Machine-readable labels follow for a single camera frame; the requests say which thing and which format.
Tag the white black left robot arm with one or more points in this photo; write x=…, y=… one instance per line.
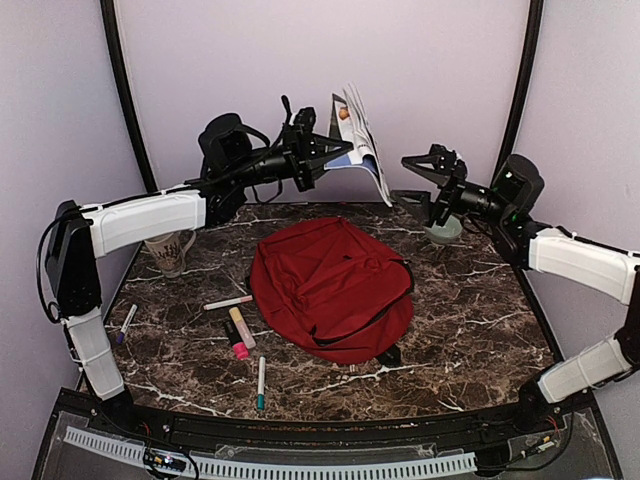
x=74, y=244

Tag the pastel yellow pink highlighter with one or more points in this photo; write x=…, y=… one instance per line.
x=242, y=328

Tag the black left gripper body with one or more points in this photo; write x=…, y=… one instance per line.
x=275, y=164

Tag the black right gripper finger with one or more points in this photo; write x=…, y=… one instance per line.
x=415, y=202
x=439, y=166

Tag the red student backpack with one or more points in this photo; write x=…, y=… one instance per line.
x=332, y=290

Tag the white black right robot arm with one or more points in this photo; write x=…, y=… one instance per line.
x=524, y=243

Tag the small circuit board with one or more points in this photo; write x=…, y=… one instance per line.
x=160, y=461

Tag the white teal marker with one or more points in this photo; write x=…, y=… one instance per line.
x=260, y=403

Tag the white pink-tipped marker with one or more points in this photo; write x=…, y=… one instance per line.
x=227, y=303

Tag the black front rail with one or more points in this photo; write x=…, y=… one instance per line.
x=477, y=430

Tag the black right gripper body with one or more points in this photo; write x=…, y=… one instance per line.
x=459, y=196

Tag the white patterned mug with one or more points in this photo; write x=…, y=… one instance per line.
x=169, y=253

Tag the black frame post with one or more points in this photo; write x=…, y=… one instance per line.
x=521, y=89
x=123, y=88

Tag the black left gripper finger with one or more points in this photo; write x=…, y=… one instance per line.
x=330, y=162
x=323, y=145

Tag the white blue workbook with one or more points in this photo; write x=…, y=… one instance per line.
x=349, y=121

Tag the pale green ceramic bowl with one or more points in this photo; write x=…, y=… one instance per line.
x=450, y=232

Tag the left black frame post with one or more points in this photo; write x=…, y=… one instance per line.
x=123, y=88

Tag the white purple marker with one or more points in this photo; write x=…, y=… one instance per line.
x=126, y=324

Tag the right black frame post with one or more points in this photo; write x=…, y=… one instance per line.
x=521, y=89

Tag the black pink highlighter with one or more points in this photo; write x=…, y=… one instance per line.
x=240, y=350

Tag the white slotted cable duct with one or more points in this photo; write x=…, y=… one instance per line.
x=235, y=462

